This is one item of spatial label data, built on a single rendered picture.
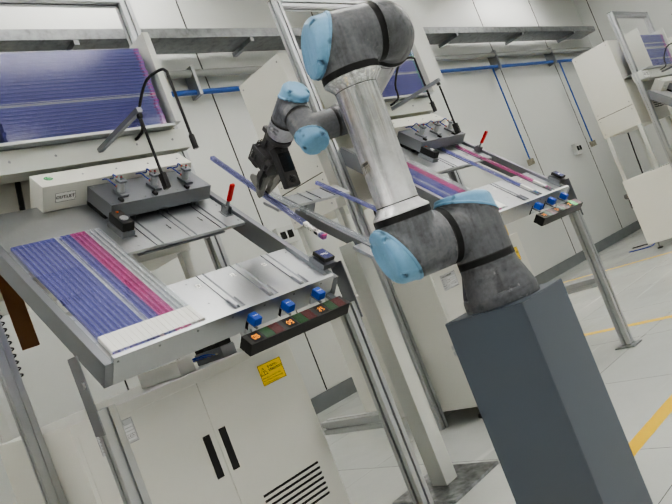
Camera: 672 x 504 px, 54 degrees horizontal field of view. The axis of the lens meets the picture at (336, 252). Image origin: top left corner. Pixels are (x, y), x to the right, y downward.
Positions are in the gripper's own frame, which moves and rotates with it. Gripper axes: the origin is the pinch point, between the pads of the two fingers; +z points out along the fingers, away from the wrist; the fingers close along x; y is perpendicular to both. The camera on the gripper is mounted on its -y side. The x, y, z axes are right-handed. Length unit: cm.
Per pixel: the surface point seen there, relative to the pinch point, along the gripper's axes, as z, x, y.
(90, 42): 87, -59, 201
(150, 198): 14.4, 21.3, 22.0
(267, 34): 92, -183, 200
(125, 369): 3, 60, -31
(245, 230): 19.3, -2.0, 4.0
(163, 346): 1, 51, -31
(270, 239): 13.5, -2.3, -6.0
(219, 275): 9.0, 22.9, -14.2
